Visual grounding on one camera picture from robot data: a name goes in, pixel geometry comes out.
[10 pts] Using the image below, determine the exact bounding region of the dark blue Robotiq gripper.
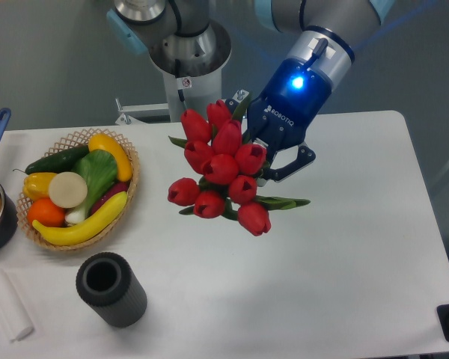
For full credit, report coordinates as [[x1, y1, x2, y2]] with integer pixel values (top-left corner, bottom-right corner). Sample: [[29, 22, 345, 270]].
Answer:
[[224, 58, 332, 182]]

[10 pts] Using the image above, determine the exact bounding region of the red tulip bouquet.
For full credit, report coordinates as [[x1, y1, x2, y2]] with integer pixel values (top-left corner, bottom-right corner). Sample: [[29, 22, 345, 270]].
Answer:
[[168, 99, 310, 236]]

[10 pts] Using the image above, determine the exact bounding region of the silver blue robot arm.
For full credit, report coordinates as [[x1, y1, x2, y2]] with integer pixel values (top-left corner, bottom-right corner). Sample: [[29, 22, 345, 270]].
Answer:
[[106, 1, 392, 185]]

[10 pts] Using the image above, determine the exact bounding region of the dark grey ribbed vase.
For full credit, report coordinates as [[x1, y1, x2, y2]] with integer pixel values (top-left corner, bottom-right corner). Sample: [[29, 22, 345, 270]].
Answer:
[[76, 252, 147, 328]]

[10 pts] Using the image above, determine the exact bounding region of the purple eggplant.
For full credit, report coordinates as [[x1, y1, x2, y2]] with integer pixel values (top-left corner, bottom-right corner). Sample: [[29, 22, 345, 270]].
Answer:
[[89, 182, 129, 215]]

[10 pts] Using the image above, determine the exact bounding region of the yellow squash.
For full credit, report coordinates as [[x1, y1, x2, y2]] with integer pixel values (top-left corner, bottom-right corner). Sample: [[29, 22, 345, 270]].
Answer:
[[88, 133, 132, 182]]

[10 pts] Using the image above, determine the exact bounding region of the green bok choy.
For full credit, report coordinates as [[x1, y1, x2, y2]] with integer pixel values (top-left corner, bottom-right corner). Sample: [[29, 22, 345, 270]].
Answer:
[[65, 150, 117, 226]]

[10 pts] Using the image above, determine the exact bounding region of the green cucumber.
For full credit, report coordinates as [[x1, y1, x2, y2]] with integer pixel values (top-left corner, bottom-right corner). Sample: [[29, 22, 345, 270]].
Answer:
[[13, 145, 89, 175]]

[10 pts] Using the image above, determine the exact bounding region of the beige round onion slice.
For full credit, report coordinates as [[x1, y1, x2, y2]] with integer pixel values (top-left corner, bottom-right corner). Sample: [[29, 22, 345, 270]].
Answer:
[[48, 172, 88, 209]]

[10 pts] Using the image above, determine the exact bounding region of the yellow banana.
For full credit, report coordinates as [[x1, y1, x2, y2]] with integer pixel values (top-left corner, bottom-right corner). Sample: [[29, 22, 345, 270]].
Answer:
[[32, 191, 128, 246]]

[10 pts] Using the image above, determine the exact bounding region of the yellow bell pepper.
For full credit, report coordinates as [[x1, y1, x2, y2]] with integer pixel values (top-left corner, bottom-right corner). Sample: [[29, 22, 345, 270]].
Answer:
[[22, 172, 57, 201]]

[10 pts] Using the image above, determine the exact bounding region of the orange fruit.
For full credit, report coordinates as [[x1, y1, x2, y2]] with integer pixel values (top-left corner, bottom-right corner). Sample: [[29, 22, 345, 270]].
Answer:
[[27, 198, 65, 227]]

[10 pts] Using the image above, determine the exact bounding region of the white rolled cloth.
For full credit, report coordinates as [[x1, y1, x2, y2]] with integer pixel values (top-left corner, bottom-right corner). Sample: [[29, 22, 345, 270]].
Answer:
[[0, 269, 34, 343]]

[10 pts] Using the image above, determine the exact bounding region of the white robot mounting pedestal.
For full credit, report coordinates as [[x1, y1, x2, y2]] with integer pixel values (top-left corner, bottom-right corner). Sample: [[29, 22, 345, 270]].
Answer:
[[115, 70, 249, 126]]

